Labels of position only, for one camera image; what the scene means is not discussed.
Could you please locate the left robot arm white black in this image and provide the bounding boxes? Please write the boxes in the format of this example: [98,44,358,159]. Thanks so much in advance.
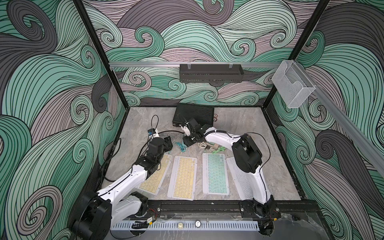
[69,137,173,240]

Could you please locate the white keyboard far right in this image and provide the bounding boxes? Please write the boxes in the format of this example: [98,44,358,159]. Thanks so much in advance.
[226,157,253,201]

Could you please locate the clear acrylic wall holder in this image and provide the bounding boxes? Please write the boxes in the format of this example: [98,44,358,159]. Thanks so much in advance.
[272,60,316,109]

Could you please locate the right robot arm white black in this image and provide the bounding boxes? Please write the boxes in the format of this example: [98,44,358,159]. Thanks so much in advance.
[181,119,281,221]

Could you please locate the white slotted cable duct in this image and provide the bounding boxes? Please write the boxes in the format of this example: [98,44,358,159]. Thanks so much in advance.
[112,220,260,232]

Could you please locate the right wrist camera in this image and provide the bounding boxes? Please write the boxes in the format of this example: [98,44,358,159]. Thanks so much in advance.
[181,122,193,136]

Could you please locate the green keyboard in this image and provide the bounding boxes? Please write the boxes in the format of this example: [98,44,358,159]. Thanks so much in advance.
[203,153,230,195]

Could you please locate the yellow keyboard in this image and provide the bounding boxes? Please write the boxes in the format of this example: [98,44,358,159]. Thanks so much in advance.
[138,154,173,196]
[167,156,198,201]

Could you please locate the aluminium wall rail right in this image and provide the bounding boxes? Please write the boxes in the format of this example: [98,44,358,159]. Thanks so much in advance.
[293,61,384,175]

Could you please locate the black flat box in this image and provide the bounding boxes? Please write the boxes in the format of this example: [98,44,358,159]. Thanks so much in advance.
[172,103,215,127]

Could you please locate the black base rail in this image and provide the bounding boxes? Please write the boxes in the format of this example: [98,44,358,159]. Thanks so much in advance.
[80,199,322,219]

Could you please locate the black wall tray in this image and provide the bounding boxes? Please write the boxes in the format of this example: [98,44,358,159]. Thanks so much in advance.
[179,65,244,84]

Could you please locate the aluminium wall rail back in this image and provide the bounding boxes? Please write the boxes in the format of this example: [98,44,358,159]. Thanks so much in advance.
[109,61,281,68]

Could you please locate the aluminium wall rail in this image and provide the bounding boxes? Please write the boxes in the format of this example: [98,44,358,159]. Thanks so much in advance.
[293,61,384,175]
[109,61,281,68]

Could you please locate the wooden power strip green plugs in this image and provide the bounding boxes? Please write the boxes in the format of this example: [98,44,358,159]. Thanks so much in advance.
[198,142,221,151]

